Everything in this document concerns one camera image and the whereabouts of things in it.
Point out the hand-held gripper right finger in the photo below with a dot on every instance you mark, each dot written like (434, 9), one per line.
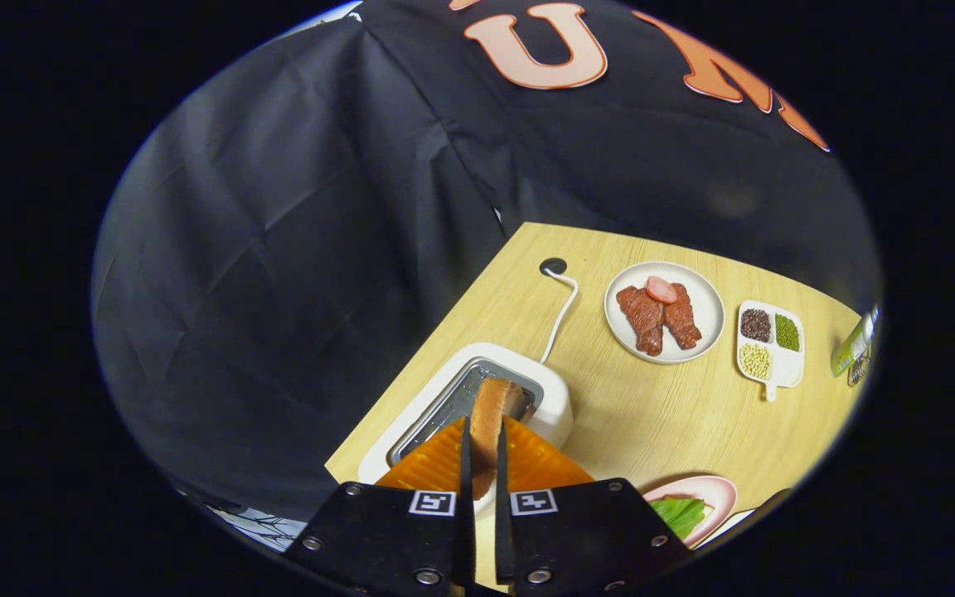
(502, 514)

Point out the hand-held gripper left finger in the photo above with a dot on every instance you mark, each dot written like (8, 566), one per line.
(466, 497)

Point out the toasted bread slice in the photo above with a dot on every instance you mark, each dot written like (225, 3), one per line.
(490, 423)

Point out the green lettuce leaf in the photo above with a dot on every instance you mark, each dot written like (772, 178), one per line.
(681, 516)

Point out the white toaster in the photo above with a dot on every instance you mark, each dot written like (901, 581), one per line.
(556, 406)

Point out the pink plate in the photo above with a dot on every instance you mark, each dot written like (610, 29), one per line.
(722, 497)

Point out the white shallow dish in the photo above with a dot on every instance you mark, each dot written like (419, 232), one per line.
(730, 522)

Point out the large red meat slice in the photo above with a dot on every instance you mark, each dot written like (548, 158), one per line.
(643, 319)

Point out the pink sausage slice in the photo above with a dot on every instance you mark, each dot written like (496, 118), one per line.
(661, 290)

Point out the grey round plate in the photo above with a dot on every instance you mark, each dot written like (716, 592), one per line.
(705, 307)

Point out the pile of yellow beans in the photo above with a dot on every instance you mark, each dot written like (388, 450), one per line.
(755, 361)

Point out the black backdrop cloth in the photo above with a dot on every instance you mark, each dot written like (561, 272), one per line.
(278, 249)

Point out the pile of dark beans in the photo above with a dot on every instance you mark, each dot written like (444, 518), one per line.
(755, 325)

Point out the white divided dish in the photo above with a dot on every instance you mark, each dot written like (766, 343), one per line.
(784, 369)

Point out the pile of green beans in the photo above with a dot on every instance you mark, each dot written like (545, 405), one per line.
(787, 332)

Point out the silver bottle with green label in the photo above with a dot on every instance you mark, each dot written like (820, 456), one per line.
(846, 352)

